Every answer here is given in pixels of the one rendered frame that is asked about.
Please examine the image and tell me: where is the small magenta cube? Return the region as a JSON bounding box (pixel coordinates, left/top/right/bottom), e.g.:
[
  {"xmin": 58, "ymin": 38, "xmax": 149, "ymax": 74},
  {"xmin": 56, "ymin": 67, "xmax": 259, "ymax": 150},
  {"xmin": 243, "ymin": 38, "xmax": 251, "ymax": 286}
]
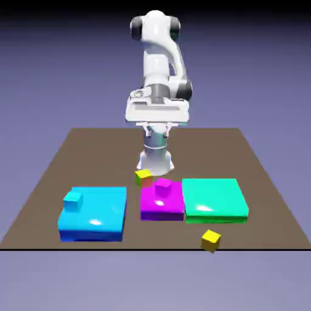
[{"xmin": 154, "ymin": 177, "xmax": 173, "ymax": 199}]

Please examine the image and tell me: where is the small yellow-green cube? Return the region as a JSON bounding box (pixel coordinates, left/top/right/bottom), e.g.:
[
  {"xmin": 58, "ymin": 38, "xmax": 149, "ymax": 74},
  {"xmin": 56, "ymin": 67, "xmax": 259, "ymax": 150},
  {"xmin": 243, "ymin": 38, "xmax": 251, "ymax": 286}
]
[{"xmin": 134, "ymin": 169, "xmax": 154, "ymax": 189}]

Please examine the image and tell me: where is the large green box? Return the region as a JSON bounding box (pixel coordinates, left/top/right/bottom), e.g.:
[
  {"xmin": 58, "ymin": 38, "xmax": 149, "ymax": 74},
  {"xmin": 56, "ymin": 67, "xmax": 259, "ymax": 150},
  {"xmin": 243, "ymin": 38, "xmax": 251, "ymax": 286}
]
[{"xmin": 181, "ymin": 177, "xmax": 250, "ymax": 225}]

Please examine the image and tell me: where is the small cyan cube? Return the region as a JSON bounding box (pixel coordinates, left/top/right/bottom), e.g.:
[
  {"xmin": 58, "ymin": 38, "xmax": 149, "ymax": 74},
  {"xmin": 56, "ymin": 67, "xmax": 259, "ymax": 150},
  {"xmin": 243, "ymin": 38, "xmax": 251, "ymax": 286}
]
[{"xmin": 63, "ymin": 191, "xmax": 84, "ymax": 213}]

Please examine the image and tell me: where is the large cyan box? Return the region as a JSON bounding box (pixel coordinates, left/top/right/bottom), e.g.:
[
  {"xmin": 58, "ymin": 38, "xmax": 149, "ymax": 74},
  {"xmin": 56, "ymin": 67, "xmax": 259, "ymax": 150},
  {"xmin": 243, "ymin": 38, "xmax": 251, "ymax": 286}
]
[{"xmin": 57, "ymin": 186, "xmax": 128, "ymax": 243}]

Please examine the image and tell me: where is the small yellow cube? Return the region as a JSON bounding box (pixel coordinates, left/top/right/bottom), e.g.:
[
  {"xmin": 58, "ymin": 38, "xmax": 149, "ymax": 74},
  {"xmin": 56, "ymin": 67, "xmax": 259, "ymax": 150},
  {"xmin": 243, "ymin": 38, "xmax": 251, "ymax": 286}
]
[{"xmin": 200, "ymin": 229, "xmax": 222, "ymax": 254}]

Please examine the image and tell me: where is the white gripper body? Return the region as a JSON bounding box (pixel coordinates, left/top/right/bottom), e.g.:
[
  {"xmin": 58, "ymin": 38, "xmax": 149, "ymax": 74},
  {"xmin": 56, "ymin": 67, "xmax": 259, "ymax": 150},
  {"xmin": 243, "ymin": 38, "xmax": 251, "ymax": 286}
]
[{"xmin": 125, "ymin": 96, "xmax": 190, "ymax": 127}]

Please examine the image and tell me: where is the large magenta box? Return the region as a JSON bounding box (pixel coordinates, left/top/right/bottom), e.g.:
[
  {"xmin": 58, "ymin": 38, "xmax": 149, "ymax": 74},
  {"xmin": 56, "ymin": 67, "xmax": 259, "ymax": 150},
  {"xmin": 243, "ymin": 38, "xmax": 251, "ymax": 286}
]
[{"xmin": 140, "ymin": 180, "xmax": 185, "ymax": 222}]

